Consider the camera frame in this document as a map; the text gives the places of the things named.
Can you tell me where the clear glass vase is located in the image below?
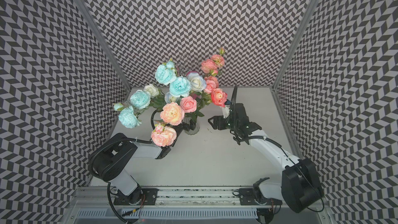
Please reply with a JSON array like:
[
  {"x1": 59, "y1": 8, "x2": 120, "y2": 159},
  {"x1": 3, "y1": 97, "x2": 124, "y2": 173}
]
[{"x1": 183, "y1": 117, "x2": 200, "y2": 135}]

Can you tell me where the pink ranunculus spray stem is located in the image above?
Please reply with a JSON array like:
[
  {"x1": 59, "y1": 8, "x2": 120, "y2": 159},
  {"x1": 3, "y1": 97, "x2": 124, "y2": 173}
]
[{"x1": 201, "y1": 48, "x2": 225, "y2": 76}]

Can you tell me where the teal and white flower spray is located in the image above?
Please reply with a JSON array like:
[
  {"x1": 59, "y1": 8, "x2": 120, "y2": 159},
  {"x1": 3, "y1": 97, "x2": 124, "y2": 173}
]
[{"x1": 113, "y1": 84, "x2": 165, "y2": 129}]

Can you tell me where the peach pink peony stem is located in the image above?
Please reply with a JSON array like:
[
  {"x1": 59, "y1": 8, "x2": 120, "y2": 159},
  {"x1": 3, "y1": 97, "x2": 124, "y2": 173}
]
[{"x1": 151, "y1": 103, "x2": 185, "y2": 147}]

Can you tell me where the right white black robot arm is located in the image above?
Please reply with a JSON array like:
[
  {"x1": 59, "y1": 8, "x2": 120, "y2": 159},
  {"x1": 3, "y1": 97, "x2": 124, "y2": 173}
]
[{"x1": 208, "y1": 86, "x2": 324, "y2": 213}]

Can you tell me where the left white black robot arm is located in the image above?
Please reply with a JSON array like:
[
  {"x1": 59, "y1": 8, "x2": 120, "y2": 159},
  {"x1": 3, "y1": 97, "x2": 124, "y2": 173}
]
[{"x1": 88, "y1": 133, "x2": 174, "y2": 205}]

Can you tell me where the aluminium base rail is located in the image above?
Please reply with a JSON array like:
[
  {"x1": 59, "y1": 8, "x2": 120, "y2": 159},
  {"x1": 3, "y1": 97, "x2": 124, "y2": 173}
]
[{"x1": 60, "y1": 187, "x2": 336, "y2": 224}]

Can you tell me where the aluminium corner frame post right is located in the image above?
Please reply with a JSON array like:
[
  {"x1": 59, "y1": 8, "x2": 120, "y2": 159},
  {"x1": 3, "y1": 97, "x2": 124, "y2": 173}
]
[{"x1": 272, "y1": 0, "x2": 320, "y2": 90}]

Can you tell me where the aluminium corner frame post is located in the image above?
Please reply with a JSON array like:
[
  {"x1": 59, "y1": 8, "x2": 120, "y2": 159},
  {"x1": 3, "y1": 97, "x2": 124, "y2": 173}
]
[
  {"x1": 73, "y1": 0, "x2": 131, "y2": 91},
  {"x1": 272, "y1": 0, "x2": 320, "y2": 90}
]

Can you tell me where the aluminium corner frame post left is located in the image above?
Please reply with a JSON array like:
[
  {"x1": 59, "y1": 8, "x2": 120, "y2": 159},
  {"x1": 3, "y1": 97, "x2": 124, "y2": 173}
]
[{"x1": 73, "y1": 0, "x2": 131, "y2": 91}]

